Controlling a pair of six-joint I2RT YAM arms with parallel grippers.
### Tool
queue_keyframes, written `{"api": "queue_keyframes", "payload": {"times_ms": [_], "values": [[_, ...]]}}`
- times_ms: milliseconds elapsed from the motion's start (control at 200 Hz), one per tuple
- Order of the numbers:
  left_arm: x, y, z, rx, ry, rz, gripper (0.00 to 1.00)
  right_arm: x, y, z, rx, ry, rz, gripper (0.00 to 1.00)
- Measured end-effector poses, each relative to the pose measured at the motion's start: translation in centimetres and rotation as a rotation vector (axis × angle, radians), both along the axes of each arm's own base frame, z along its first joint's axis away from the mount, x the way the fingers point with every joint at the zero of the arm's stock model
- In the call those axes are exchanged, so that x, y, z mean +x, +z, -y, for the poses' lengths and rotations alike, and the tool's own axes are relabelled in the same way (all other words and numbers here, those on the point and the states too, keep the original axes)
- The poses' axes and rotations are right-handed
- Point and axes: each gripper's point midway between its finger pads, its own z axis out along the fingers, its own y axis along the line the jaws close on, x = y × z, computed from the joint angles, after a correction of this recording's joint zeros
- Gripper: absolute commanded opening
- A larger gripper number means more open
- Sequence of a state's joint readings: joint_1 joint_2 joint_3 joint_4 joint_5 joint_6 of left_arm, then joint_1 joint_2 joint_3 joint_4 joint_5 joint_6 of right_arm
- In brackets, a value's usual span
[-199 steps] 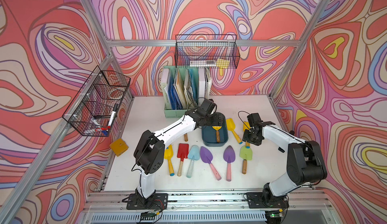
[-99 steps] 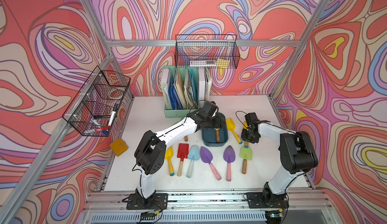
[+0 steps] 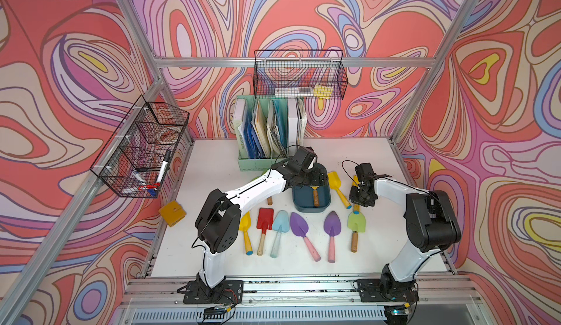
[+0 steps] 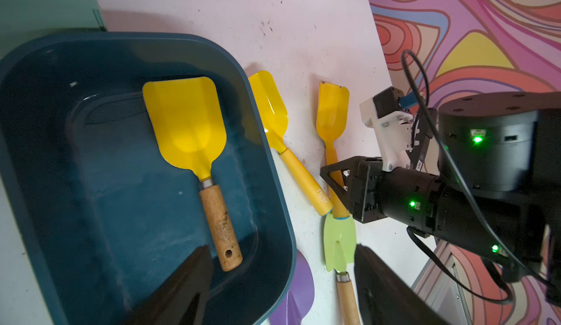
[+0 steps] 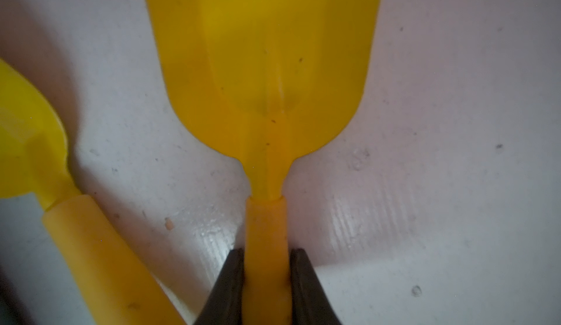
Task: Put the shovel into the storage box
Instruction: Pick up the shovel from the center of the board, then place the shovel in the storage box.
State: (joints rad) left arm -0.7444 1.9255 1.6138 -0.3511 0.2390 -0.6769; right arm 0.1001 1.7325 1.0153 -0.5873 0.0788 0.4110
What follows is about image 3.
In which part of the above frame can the dark teal storage box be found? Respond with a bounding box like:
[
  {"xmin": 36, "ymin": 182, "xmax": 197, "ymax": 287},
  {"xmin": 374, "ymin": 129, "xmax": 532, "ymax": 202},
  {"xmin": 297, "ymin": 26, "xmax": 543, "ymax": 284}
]
[{"xmin": 292, "ymin": 163, "xmax": 331, "ymax": 213}]

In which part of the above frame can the yellow square shovel yellow handle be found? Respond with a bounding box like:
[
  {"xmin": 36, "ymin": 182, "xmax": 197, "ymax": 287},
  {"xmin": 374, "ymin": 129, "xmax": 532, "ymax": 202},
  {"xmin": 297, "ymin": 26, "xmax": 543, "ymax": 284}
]
[{"xmin": 328, "ymin": 171, "xmax": 352, "ymax": 210}]

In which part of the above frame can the yellow shovel wooden handle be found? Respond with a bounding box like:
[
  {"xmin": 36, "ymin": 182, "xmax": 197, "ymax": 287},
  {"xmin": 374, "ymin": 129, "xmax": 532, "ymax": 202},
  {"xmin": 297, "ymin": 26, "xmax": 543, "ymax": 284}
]
[{"xmin": 311, "ymin": 186, "xmax": 320, "ymax": 208}]

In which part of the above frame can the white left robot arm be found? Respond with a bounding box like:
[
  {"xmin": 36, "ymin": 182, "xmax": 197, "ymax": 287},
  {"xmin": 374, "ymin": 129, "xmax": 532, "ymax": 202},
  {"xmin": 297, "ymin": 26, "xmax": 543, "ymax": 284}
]
[{"xmin": 195, "ymin": 146, "xmax": 317, "ymax": 289}]

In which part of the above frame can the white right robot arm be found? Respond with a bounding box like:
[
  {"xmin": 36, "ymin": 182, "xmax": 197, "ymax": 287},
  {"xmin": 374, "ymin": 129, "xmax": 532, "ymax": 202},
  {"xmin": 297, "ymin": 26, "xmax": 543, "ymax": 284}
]
[{"xmin": 349, "ymin": 163, "xmax": 462, "ymax": 299}]

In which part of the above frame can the light blue shovel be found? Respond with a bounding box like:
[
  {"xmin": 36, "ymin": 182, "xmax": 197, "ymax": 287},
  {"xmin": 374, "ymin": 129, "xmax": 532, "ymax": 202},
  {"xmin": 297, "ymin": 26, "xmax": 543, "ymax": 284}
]
[{"xmin": 270, "ymin": 210, "xmax": 290, "ymax": 259}]

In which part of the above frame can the mint green file organizer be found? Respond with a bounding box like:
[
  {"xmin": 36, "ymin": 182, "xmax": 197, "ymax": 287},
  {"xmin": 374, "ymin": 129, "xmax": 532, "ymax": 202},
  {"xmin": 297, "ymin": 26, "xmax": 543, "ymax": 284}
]
[{"xmin": 231, "ymin": 96, "xmax": 308, "ymax": 172}]

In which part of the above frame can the yellow sponge in basket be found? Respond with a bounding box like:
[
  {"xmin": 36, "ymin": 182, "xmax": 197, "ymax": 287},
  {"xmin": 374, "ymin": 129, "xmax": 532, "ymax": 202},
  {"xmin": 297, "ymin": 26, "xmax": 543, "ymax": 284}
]
[{"xmin": 313, "ymin": 84, "xmax": 333, "ymax": 99}]

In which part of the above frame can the black marker pen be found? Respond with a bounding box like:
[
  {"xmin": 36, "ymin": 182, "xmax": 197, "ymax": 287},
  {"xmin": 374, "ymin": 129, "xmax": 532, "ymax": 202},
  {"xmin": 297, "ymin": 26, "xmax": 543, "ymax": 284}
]
[{"xmin": 156, "ymin": 150, "xmax": 172, "ymax": 186}]

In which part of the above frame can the yellow sticky note block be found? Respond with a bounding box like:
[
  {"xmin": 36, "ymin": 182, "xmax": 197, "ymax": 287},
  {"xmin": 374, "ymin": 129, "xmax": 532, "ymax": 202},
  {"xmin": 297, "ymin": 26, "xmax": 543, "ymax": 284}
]
[{"xmin": 159, "ymin": 201, "xmax": 186, "ymax": 227}]

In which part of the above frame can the green shovel yellow handle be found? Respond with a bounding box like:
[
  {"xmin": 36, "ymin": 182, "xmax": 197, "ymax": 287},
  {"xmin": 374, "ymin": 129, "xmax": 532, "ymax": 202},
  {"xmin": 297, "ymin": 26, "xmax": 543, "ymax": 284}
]
[{"xmin": 250, "ymin": 169, "xmax": 272, "ymax": 186}]

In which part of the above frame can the purple shovel pink handle right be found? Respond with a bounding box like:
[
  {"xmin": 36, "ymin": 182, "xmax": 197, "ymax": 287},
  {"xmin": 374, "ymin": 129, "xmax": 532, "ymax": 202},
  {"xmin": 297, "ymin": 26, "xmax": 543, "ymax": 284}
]
[{"xmin": 324, "ymin": 211, "xmax": 342, "ymax": 264}]

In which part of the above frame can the purple shovel pink handle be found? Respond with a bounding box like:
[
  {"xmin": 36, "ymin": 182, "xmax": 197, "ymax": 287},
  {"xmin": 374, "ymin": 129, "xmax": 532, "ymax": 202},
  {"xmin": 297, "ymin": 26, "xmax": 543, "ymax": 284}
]
[
  {"xmin": 324, "ymin": 211, "xmax": 342, "ymax": 264},
  {"xmin": 289, "ymin": 212, "xmax": 321, "ymax": 262}
]

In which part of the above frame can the light green shovel wooden handle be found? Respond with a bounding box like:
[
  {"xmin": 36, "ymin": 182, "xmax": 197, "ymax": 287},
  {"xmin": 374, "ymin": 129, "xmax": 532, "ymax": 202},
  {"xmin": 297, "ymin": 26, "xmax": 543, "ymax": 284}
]
[{"xmin": 347, "ymin": 211, "xmax": 366, "ymax": 253}]

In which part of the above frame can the red shovel wooden handle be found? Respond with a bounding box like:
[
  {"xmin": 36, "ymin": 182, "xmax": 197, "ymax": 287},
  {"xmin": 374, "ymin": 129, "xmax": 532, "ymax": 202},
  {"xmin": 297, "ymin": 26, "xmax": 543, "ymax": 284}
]
[{"xmin": 257, "ymin": 208, "xmax": 274, "ymax": 256}]

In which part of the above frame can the purple shovel pink handle left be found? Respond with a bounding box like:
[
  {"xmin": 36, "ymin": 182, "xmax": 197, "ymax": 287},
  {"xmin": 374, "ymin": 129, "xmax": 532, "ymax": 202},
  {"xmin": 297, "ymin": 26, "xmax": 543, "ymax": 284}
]
[{"xmin": 289, "ymin": 212, "xmax": 321, "ymax": 262}]

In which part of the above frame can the yellow shovel blue tipped handle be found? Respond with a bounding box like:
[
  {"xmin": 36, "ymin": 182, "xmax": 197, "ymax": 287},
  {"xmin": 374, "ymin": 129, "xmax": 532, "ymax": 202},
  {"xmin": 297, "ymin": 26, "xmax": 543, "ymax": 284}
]
[{"xmin": 239, "ymin": 212, "xmax": 254, "ymax": 256}]

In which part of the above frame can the black wire basket back wall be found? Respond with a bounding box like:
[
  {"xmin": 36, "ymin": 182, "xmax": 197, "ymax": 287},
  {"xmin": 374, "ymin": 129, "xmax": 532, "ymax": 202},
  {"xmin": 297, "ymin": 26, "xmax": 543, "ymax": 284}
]
[{"xmin": 253, "ymin": 47, "xmax": 349, "ymax": 99}]

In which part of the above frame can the black wire basket wall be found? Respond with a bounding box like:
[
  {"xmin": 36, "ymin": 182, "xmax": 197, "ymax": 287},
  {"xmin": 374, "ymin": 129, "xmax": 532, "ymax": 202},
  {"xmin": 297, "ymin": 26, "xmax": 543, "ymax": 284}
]
[
  {"xmin": 253, "ymin": 47, "xmax": 349, "ymax": 99},
  {"xmin": 90, "ymin": 96, "xmax": 190, "ymax": 199}
]

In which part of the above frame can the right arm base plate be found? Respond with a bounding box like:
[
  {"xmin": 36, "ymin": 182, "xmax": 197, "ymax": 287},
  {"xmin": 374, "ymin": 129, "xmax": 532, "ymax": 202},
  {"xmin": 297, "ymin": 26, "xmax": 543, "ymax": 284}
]
[{"xmin": 353, "ymin": 278, "xmax": 419, "ymax": 303}]

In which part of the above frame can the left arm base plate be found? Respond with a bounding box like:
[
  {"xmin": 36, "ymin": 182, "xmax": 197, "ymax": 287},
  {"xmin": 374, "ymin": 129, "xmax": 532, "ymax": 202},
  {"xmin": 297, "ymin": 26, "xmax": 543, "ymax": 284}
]
[{"xmin": 177, "ymin": 279, "xmax": 244, "ymax": 305}]

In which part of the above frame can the black wire basket left wall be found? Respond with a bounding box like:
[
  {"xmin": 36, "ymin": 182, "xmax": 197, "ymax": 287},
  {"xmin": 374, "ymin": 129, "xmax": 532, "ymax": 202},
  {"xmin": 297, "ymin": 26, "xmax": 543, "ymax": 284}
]
[{"xmin": 90, "ymin": 96, "xmax": 190, "ymax": 199}]

